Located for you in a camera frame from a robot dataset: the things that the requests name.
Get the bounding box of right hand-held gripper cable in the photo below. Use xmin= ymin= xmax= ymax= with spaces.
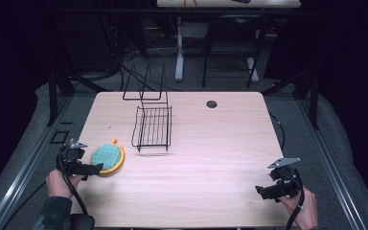
xmin=285 ymin=174 xmax=307 ymax=230

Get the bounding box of person's left hand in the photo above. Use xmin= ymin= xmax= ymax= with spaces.
xmin=45 ymin=168 xmax=85 ymax=200

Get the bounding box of black floor cable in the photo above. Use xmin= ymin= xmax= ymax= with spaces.
xmin=268 ymin=112 xmax=287 ymax=151

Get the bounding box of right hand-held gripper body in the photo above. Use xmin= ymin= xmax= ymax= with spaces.
xmin=266 ymin=157 xmax=303 ymax=199

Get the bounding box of black wire rack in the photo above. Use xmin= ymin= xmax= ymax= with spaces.
xmin=122 ymin=61 xmax=173 ymax=153

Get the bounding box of black chair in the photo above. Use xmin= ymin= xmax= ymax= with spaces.
xmin=201 ymin=13 xmax=271 ymax=89

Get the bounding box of person's right hand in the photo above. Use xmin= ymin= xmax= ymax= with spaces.
xmin=277 ymin=186 xmax=320 ymax=230

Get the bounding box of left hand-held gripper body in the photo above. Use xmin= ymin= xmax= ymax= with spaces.
xmin=57 ymin=138 xmax=88 ymax=176

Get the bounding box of aluminium floor rail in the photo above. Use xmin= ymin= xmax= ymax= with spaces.
xmin=296 ymin=98 xmax=368 ymax=230
xmin=0 ymin=95 xmax=75 ymax=230

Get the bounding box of hand-held gripper cable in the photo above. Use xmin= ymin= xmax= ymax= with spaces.
xmin=57 ymin=152 xmax=89 ymax=216
xmin=285 ymin=174 xmax=307 ymax=230

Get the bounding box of left hand-held gripper cable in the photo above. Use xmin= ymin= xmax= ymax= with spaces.
xmin=57 ymin=152 xmax=89 ymax=216

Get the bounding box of black metal stand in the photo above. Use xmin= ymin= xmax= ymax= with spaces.
xmin=45 ymin=61 xmax=113 ymax=127
xmin=261 ymin=68 xmax=321 ymax=130

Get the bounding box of black padded armrest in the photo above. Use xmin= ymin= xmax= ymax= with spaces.
xmin=69 ymin=213 xmax=96 ymax=230

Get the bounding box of white desk with white legs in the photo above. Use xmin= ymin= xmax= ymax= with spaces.
xmin=155 ymin=0 xmax=302 ymax=82

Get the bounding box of green pot holder yellow rim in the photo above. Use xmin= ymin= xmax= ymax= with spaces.
xmin=89 ymin=138 xmax=126 ymax=175

